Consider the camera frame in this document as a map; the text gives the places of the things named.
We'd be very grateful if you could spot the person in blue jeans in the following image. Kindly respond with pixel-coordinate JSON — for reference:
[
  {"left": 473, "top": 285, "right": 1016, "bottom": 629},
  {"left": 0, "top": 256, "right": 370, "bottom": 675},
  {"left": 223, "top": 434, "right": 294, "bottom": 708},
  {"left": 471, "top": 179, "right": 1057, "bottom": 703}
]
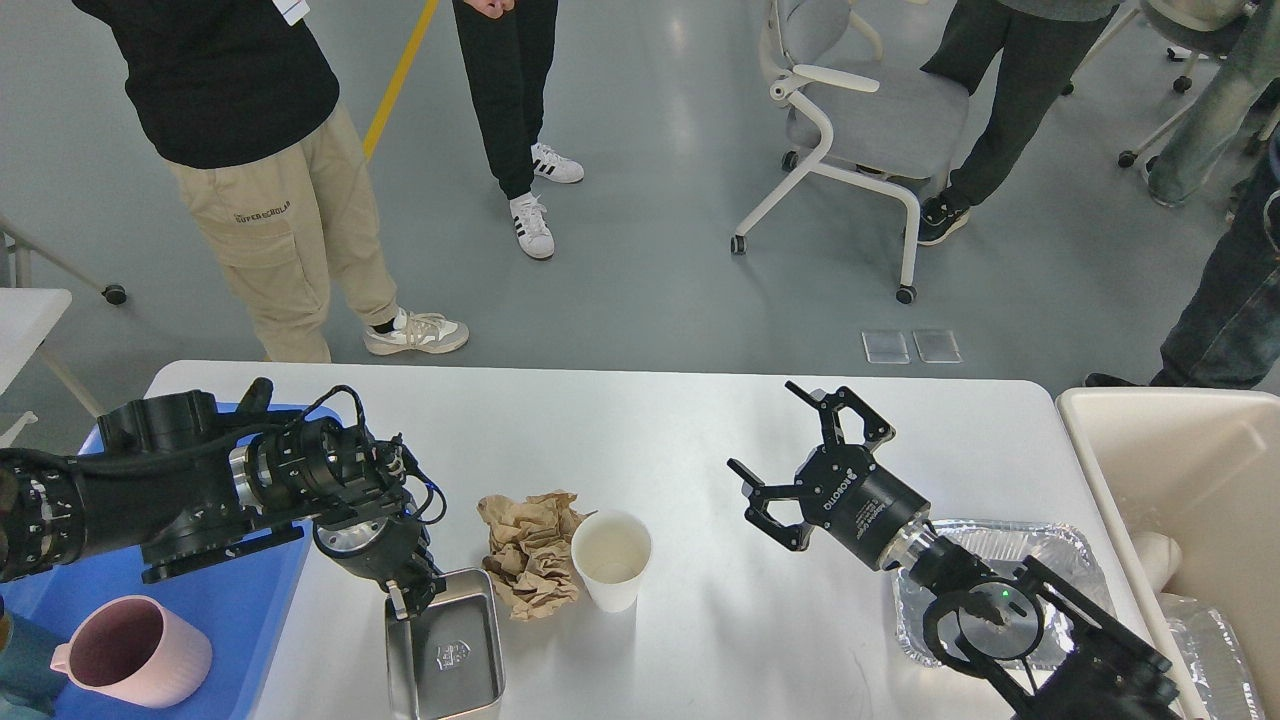
[{"left": 1146, "top": 1, "right": 1279, "bottom": 208}]

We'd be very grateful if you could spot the person in khaki trousers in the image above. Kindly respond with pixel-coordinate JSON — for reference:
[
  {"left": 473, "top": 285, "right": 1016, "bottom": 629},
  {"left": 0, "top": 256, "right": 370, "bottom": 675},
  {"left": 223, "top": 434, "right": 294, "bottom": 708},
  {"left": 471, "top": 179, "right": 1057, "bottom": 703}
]
[{"left": 78, "top": 1, "right": 468, "bottom": 363}]

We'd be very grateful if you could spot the teal object at corner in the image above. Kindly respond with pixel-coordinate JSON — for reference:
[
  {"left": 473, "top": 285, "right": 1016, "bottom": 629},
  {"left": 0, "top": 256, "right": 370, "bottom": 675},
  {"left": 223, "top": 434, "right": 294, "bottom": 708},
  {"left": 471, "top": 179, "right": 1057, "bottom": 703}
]
[{"left": 1, "top": 609, "right": 68, "bottom": 719}]

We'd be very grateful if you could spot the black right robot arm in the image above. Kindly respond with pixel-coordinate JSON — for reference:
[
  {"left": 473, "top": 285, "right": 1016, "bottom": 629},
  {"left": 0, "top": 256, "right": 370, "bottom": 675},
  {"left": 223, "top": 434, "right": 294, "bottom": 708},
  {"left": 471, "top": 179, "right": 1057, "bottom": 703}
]
[{"left": 728, "top": 382, "right": 1178, "bottom": 719}]

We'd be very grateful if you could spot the beige plastic bin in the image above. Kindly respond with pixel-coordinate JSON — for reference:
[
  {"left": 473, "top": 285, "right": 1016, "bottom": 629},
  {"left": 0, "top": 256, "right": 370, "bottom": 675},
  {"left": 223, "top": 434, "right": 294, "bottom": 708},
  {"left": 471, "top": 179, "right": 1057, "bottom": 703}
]
[{"left": 1057, "top": 387, "right": 1279, "bottom": 717}]

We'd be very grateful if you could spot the stainless steel rectangular tray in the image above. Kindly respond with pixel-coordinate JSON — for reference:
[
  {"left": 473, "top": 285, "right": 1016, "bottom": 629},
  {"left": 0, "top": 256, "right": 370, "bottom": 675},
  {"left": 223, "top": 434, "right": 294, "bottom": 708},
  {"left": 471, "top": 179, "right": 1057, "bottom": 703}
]
[{"left": 385, "top": 568, "right": 506, "bottom": 719}]

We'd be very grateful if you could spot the grey white office chair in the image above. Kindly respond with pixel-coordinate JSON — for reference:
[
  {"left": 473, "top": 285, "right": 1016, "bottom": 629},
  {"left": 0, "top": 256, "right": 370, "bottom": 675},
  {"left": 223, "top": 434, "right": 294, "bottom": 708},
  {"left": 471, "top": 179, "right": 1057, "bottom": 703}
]
[{"left": 730, "top": 1, "right": 970, "bottom": 304}]

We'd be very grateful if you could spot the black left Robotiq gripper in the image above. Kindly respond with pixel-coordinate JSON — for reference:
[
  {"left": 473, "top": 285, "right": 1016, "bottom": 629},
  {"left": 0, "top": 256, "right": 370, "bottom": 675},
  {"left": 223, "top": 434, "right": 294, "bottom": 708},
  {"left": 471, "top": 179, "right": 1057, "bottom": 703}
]
[{"left": 314, "top": 512, "right": 447, "bottom": 621}]

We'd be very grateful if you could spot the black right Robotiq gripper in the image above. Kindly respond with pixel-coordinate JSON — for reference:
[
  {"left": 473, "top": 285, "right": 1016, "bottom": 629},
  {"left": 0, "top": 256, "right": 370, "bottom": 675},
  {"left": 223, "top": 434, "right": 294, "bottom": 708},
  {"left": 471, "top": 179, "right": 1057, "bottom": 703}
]
[{"left": 727, "top": 380, "right": 931, "bottom": 571}]

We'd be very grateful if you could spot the white paper cup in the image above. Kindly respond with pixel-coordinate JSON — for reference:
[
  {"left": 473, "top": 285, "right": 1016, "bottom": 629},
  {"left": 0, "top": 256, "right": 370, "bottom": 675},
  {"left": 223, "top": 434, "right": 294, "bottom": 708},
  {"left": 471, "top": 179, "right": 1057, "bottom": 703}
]
[{"left": 570, "top": 510, "right": 652, "bottom": 612}]

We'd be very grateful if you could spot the person in black trousers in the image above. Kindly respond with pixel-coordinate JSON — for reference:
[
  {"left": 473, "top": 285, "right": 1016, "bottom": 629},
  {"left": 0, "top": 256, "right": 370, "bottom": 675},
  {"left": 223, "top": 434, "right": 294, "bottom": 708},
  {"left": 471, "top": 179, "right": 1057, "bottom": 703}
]
[{"left": 452, "top": 1, "right": 585, "bottom": 260}]

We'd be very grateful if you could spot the crumpled foil in bin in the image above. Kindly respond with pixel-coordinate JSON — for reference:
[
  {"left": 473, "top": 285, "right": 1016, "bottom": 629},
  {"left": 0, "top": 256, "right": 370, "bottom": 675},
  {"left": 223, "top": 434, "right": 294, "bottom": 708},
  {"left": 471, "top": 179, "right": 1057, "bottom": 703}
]
[{"left": 1158, "top": 593, "right": 1266, "bottom": 719}]

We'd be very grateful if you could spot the crumpled brown paper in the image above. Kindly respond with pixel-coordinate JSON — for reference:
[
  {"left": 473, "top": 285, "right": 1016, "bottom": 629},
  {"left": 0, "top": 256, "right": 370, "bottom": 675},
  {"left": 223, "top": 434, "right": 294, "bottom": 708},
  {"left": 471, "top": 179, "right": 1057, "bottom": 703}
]
[{"left": 477, "top": 491, "right": 590, "bottom": 621}]

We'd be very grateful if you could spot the person in dark jeans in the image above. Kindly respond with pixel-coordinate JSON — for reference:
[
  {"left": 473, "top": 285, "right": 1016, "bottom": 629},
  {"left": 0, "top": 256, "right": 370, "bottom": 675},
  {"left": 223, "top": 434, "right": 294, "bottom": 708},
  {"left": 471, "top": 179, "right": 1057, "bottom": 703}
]
[{"left": 1147, "top": 138, "right": 1279, "bottom": 389}]

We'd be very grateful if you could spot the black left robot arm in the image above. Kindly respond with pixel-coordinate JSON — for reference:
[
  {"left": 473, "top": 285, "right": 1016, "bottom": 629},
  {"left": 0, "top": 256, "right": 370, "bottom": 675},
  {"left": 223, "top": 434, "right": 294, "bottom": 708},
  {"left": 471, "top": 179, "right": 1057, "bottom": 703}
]
[{"left": 1, "top": 377, "right": 445, "bottom": 621}]

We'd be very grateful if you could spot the white side table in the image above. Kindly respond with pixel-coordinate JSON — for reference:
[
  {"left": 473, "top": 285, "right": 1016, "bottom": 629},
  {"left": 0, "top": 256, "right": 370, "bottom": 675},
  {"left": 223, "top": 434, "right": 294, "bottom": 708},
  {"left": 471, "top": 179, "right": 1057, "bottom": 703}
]
[{"left": 1, "top": 287, "right": 105, "bottom": 418}]

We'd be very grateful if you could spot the blue plastic tray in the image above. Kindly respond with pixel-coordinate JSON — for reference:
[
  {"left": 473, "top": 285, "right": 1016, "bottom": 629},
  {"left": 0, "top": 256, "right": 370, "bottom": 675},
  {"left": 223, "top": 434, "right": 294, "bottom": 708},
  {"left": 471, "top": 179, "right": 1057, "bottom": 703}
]
[{"left": 3, "top": 521, "right": 311, "bottom": 719}]

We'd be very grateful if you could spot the pink ribbed mug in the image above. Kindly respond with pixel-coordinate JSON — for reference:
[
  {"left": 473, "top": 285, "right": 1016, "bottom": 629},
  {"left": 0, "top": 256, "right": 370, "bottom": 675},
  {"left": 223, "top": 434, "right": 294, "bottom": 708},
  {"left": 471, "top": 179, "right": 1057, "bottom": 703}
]
[{"left": 49, "top": 594, "right": 212, "bottom": 708}]

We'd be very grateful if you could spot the aluminium foil tray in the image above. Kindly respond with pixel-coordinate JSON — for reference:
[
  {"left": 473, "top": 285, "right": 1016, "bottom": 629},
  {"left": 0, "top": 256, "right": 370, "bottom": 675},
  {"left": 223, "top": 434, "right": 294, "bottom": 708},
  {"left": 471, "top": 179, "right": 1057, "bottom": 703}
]
[{"left": 893, "top": 519, "right": 1114, "bottom": 667}]

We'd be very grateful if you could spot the person in dark trousers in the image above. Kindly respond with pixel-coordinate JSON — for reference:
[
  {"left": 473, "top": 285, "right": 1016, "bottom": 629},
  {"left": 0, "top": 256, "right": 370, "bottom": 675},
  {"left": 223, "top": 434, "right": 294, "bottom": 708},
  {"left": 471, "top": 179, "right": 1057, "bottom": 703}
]
[{"left": 918, "top": 1, "right": 1119, "bottom": 246}]

